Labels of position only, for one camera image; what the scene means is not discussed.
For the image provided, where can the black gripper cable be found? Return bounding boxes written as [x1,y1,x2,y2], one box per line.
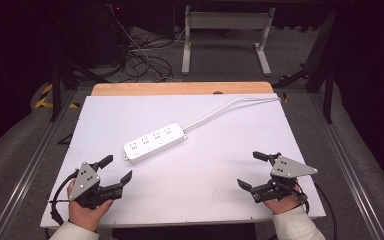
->
[49,169,81,226]
[294,179,339,240]

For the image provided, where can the white power strip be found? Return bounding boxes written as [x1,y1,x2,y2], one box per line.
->
[123,122,188,165]

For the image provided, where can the white floor cable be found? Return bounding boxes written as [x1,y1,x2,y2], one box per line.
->
[108,4,181,83]

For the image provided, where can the black metal stand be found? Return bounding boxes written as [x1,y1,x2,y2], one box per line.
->
[48,59,111,123]
[273,9,339,125]

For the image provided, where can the black floor cables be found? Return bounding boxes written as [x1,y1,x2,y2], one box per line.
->
[119,29,184,83]

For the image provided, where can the white power strip cable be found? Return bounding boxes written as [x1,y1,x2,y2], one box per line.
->
[182,96,283,132]

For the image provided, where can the white desk frame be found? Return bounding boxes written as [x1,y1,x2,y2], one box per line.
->
[180,4,277,77]

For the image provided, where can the aluminium floor rail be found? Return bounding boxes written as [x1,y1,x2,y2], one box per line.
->
[308,93,384,240]
[0,89,78,240]

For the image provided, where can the person's right hand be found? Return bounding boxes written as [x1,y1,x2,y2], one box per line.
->
[262,195,304,216]

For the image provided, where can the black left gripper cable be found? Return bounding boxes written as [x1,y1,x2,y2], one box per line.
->
[49,169,81,226]

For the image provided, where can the yellow black hazard tape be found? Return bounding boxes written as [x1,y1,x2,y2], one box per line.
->
[34,83,80,110]

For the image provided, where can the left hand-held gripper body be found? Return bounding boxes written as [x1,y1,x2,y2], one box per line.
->
[68,161,116,211]

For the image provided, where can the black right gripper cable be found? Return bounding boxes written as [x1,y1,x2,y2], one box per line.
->
[294,179,339,240]

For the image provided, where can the person's left hand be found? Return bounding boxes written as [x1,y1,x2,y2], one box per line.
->
[66,179,115,233]

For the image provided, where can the wooden table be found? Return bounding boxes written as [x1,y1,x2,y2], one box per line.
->
[90,81,275,97]

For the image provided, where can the white table board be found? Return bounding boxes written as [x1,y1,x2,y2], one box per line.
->
[39,94,327,230]

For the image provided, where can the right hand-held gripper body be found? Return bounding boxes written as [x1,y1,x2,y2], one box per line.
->
[250,155,319,204]

